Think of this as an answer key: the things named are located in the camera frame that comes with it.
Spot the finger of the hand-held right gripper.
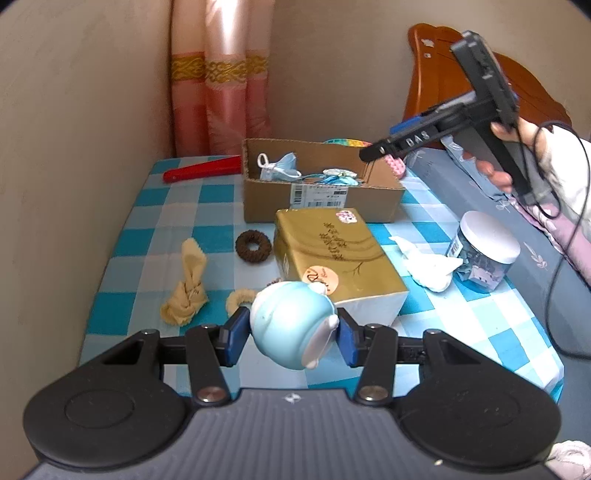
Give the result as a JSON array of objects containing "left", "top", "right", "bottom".
[
  {"left": 389, "top": 107, "right": 462, "bottom": 136},
  {"left": 359, "top": 121, "right": 445, "bottom": 163}
]

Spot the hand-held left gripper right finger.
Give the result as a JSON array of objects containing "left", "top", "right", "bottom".
[{"left": 338, "top": 308, "right": 494, "bottom": 408}]

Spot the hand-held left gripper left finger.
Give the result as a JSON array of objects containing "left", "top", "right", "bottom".
[{"left": 93, "top": 306, "right": 253, "bottom": 408}]

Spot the light blue ceramic teapot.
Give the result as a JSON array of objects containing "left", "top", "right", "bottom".
[{"left": 249, "top": 281, "right": 339, "bottom": 371}]

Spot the floral sachet bag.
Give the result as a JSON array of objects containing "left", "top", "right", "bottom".
[{"left": 322, "top": 168, "right": 360, "bottom": 186}]

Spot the brown cardboard box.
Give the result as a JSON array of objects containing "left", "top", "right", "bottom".
[{"left": 242, "top": 138, "right": 407, "bottom": 224}]

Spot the blue face mask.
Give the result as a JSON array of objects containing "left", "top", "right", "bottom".
[{"left": 257, "top": 152, "right": 302, "bottom": 182}]

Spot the person's right forearm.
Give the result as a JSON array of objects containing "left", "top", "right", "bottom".
[{"left": 521, "top": 124, "right": 591, "bottom": 289}]

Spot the person's right hand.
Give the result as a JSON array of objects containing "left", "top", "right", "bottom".
[{"left": 461, "top": 116, "right": 529, "bottom": 195}]

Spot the rainbow pop bubble toy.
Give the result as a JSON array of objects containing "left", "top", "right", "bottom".
[{"left": 322, "top": 136, "right": 408, "bottom": 180}]

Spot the yellow scrunchie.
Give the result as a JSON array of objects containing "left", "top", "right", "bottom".
[{"left": 225, "top": 288, "right": 258, "bottom": 317}]

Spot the wooden headboard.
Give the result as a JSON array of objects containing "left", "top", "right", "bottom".
[{"left": 402, "top": 23, "right": 573, "bottom": 149}]

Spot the knotted yellow cloth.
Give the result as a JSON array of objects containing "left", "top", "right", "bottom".
[{"left": 160, "top": 237, "right": 210, "bottom": 328}]

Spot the blue floral pillow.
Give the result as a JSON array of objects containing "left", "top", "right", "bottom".
[{"left": 440, "top": 135, "right": 511, "bottom": 204}]

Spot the gold tissue pack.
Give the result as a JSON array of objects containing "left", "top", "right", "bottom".
[{"left": 273, "top": 207, "right": 410, "bottom": 328}]

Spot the brown scrunchie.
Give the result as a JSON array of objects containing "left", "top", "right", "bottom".
[{"left": 235, "top": 229, "right": 269, "bottom": 264}]

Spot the knotted white cloth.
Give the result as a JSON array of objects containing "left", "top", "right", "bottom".
[{"left": 389, "top": 235, "right": 464, "bottom": 292}]

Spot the clear jar with white lid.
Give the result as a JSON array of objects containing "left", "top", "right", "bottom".
[{"left": 445, "top": 210, "right": 522, "bottom": 293}]

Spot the blue checked tablecloth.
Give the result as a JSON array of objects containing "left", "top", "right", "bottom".
[{"left": 78, "top": 156, "right": 565, "bottom": 407}]

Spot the pink floral pillow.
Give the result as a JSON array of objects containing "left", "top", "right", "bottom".
[{"left": 505, "top": 196, "right": 591, "bottom": 292}]

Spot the red plastic tool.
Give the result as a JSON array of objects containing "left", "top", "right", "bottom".
[{"left": 162, "top": 155, "right": 243, "bottom": 184}]

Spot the blue patterned bed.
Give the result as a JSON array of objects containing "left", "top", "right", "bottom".
[{"left": 406, "top": 138, "right": 591, "bottom": 398}]

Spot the pink curtain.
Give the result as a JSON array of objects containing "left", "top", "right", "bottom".
[{"left": 170, "top": 0, "right": 276, "bottom": 158}]

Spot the person's light clothing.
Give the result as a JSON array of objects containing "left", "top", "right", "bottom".
[{"left": 546, "top": 440, "right": 591, "bottom": 480}]

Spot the black cable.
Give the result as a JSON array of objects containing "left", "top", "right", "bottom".
[{"left": 524, "top": 120, "right": 591, "bottom": 361}]

